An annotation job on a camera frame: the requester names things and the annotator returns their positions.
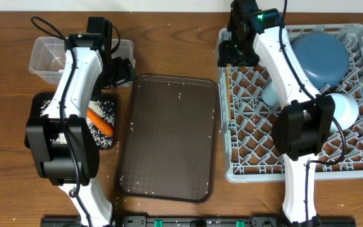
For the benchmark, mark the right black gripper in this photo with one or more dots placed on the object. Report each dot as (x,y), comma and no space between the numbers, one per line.
(225,55)

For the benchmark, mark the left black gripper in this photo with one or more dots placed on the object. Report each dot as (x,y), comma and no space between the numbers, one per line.
(127,72)

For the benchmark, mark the white rice pile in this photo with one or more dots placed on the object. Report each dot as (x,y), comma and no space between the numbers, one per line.
(107,111)

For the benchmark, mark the light blue cup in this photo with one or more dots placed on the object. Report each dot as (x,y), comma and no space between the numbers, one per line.
(270,94)

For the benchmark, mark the orange carrot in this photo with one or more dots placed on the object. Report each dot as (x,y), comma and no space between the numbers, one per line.
(99,123)

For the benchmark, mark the dark blue plate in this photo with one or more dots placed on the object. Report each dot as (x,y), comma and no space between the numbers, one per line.
(323,58)

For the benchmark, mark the light blue bowl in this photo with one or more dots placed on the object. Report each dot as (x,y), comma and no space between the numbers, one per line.
(346,111)

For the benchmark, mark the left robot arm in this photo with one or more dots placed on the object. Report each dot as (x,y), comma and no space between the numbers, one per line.
(63,148)

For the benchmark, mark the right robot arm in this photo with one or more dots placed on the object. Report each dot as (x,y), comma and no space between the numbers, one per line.
(303,125)

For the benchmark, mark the grey dishwasher rack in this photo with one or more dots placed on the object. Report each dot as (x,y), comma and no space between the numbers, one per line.
(249,152)

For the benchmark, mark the black plastic tray bin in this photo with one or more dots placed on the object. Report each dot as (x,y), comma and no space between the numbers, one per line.
(42,100)

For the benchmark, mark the clear plastic storage bin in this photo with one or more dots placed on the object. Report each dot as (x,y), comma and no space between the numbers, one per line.
(49,57)

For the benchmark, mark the brown serving tray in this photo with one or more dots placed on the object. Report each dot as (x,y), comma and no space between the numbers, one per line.
(170,144)

